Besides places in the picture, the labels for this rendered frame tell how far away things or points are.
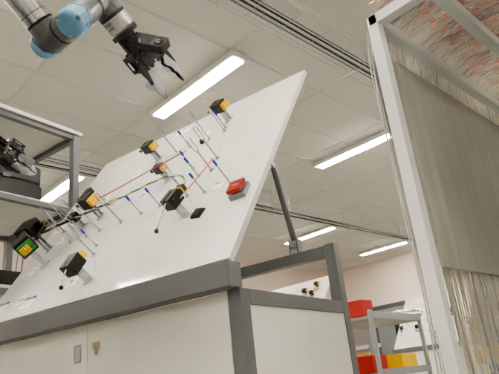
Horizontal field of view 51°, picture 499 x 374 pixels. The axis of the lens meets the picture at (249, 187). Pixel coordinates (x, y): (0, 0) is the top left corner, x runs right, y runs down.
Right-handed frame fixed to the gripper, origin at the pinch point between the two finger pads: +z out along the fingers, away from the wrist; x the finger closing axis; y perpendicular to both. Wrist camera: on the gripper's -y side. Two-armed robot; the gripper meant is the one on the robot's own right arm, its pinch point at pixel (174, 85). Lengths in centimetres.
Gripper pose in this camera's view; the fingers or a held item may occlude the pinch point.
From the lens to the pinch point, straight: 153.9
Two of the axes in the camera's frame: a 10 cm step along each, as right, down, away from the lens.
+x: -5.0, 7.1, -5.0
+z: 5.7, 7.0, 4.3
